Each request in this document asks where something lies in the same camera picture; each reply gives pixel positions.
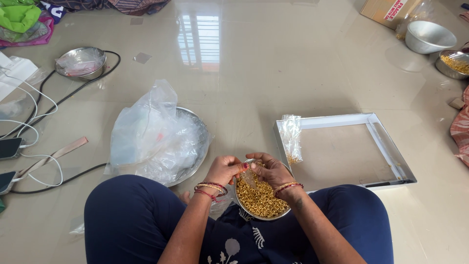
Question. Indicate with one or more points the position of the heap of coloured cloth bags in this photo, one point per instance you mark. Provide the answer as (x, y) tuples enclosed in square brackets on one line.
[(24, 22)]

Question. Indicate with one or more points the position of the large round steel plate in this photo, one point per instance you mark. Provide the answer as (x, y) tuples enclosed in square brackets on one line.
[(194, 161)]

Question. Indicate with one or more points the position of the dark smartphone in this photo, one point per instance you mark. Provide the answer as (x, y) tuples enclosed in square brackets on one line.
[(6, 181), (9, 147)]

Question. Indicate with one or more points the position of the empty aluminium bowl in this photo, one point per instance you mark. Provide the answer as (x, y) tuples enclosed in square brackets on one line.
[(430, 36)]

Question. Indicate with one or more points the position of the shallow steel square tray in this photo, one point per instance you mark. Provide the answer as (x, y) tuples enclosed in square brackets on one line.
[(348, 154)]

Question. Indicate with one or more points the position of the small clear plastic square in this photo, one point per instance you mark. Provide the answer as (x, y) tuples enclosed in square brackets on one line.
[(142, 57)]

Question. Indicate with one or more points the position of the right wrist bangles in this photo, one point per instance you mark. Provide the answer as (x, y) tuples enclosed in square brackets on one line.
[(287, 187)]

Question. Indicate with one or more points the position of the person's dark blue trousers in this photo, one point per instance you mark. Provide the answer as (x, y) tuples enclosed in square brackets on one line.
[(135, 220)]

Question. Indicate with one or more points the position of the clear packet with gold rings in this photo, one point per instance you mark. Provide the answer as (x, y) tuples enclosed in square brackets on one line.
[(291, 141)]

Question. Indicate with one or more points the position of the cardboard box with red label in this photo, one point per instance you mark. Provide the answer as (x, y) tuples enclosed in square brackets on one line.
[(388, 11)]

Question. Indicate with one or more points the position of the left wrist bangles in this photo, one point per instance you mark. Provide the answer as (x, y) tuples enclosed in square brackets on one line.
[(210, 189)]

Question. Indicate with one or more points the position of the small clear plastic pouch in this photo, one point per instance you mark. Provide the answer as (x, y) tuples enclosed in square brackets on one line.
[(249, 178)]

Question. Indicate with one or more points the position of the steel bowl with gold pieces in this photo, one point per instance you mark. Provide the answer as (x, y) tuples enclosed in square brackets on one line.
[(452, 66)]

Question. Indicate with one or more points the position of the pink patterned cloth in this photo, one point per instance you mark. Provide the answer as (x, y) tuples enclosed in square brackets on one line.
[(462, 128)]

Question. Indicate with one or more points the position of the white paper bag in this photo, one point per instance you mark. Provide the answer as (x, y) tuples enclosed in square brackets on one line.
[(14, 75)]

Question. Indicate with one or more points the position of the wrist bangles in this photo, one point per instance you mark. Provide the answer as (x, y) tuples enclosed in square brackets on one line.
[(287, 187), (210, 189)]

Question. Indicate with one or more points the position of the dark blue printed tunic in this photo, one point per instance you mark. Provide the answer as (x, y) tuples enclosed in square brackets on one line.
[(256, 242)]

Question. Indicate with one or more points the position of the heap of clear plastic bags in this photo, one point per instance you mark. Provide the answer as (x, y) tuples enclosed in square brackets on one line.
[(157, 139)]

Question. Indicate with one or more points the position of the small steel bowl with plastic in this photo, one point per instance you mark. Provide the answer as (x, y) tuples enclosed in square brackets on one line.
[(80, 63)]

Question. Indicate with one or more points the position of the person's right hand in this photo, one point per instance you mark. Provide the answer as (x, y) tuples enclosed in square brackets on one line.
[(271, 170)]

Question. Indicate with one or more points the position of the heap of small gold rings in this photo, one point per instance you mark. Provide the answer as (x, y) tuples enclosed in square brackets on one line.
[(260, 200)]

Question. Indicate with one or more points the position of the steel bowl of gold rings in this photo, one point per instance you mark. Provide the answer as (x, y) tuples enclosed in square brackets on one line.
[(252, 212)]

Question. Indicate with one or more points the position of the clear plastic bag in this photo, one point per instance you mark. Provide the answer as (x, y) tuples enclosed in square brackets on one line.
[(412, 20)]

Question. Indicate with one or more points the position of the person's left hand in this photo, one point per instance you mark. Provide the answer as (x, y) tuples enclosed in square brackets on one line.
[(222, 170)]

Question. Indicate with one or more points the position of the patterned dark cloth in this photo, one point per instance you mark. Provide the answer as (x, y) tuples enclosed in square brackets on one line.
[(121, 5)]

